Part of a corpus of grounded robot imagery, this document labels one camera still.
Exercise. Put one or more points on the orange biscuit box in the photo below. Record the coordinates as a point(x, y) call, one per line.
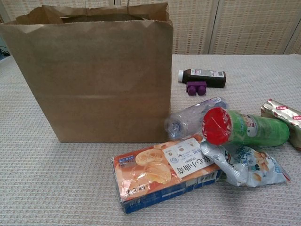
point(150, 179)

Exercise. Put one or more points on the gold snack wrapper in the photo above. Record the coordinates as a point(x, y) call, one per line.
point(282, 115)

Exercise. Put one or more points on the purple toy brick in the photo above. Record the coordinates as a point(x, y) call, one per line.
point(197, 89)

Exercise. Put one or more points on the white blue snack bag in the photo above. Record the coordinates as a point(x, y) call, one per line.
point(249, 167)

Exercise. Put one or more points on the brown paper bag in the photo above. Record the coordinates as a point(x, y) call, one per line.
point(94, 77)

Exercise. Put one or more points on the clear plastic bottle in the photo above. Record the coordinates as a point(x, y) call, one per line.
point(185, 117)

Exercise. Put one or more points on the dark bottle white cap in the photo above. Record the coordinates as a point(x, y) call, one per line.
point(207, 78)

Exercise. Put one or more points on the green can red lid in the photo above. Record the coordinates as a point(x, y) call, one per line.
point(258, 129)

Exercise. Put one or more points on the beige folding screen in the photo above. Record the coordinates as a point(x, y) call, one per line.
point(247, 26)

